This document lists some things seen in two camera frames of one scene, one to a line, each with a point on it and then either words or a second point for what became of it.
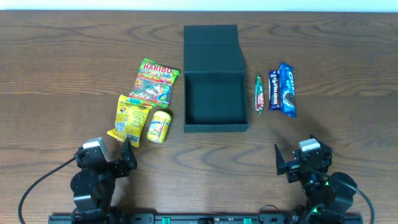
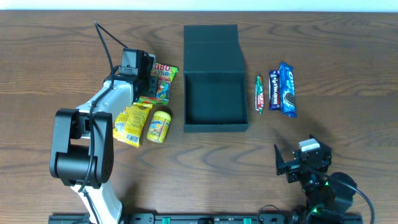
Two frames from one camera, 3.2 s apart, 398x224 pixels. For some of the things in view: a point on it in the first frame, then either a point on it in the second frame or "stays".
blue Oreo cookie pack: x=288 y=101 stays
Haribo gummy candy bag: x=153 y=84 stays
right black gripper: x=294 y=167 stays
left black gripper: x=115 y=166 → x=152 y=86
